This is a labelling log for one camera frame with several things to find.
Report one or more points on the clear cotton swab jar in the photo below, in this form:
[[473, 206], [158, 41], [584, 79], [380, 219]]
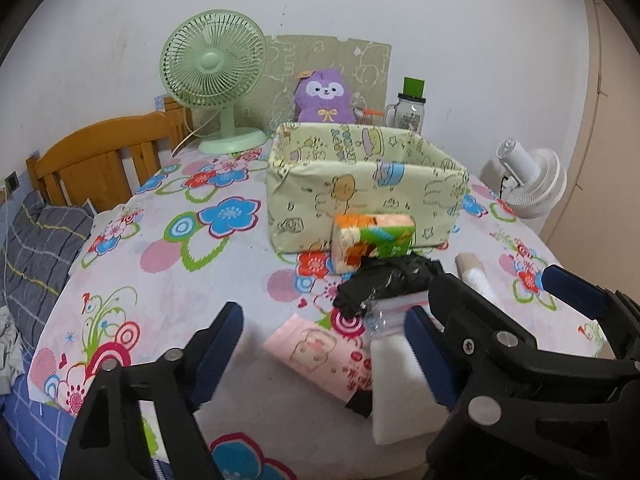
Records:
[[367, 117]]

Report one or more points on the black plastic bag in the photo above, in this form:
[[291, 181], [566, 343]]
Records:
[[385, 280]]

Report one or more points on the cardboard tube roll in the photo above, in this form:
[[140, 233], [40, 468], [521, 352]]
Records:
[[472, 272]]

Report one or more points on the beige door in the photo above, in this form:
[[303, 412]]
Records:
[[610, 135]]

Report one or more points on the pink packet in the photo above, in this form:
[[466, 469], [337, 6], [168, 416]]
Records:
[[320, 355]]

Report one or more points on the wooden bed headboard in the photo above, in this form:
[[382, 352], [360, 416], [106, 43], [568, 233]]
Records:
[[100, 155]]

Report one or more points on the green plastic cup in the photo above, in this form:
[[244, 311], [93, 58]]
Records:
[[414, 86]]

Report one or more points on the glass mug jar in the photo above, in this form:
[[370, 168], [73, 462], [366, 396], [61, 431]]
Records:
[[407, 115]]

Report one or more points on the beige cartoon felt board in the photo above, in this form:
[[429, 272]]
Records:
[[320, 55]]

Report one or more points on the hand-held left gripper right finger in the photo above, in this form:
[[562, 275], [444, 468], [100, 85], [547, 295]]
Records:
[[427, 360]]

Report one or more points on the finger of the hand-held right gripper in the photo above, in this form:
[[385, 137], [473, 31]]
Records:
[[575, 290], [475, 315]]

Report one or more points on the clear zip bag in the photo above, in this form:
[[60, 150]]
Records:
[[390, 315]]

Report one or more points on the orange green tissue packet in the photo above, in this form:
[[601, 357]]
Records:
[[375, 240]]

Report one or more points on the purple plush toy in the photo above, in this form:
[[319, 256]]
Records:
[[325, 105]]

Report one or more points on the wall outlet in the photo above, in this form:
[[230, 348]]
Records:
[[12, 182]]

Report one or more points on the crumpled grey white cloth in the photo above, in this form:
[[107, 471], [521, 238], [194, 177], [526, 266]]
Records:
[[10, 350]]

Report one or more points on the grey plaid pillow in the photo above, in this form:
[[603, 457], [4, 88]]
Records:
[[40, 250]]

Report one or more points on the white fan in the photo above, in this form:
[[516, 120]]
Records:
[[530, 170]]

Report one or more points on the green desk fan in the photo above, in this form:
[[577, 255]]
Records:
[[207, 60]]

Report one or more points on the floral tablecloth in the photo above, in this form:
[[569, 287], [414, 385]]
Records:
[[150, 280]]

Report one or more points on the blue bedsheet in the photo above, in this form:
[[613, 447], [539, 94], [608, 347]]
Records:
[[35, 425]]

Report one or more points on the pale yellow fabric storage box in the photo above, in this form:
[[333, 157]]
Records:
[[310, 195]]

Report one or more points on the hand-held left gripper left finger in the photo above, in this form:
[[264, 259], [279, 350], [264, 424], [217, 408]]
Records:
[[220, 355]]

